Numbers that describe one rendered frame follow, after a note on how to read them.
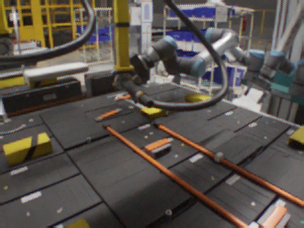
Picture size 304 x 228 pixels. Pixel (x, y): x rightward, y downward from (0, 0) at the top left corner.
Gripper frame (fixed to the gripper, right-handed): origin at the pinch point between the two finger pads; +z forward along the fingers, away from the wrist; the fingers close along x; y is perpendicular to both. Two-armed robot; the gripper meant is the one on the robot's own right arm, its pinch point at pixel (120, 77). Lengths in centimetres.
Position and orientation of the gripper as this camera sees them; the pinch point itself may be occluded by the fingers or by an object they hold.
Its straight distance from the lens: 113.5
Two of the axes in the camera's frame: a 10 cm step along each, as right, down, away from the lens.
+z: -8.0, 5.9, -1.1
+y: -3.9, -3.7, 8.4
